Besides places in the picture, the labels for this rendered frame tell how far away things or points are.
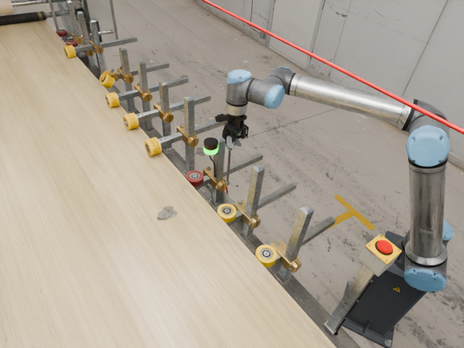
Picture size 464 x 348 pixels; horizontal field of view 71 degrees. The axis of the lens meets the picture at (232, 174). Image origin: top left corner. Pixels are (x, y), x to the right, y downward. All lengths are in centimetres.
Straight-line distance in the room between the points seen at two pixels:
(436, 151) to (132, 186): 115
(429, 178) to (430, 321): 141
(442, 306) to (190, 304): 186
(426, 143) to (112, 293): 111
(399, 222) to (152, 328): 224
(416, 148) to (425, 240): 42
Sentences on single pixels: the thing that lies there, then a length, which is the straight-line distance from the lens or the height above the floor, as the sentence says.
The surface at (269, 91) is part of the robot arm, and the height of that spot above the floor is 136.
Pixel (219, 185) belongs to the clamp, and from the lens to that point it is 153.
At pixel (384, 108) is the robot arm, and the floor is 136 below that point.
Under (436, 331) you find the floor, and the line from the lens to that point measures 251.
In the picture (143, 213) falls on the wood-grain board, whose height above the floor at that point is 90.
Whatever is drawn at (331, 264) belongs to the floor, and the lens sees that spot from 245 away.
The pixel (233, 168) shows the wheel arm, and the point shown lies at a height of 86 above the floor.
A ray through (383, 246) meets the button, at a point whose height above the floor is 123.
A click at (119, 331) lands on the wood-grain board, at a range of 114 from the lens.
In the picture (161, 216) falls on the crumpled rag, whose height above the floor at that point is 91.
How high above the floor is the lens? 194
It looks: 42 degrees down
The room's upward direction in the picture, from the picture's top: 6 degrees clockwise
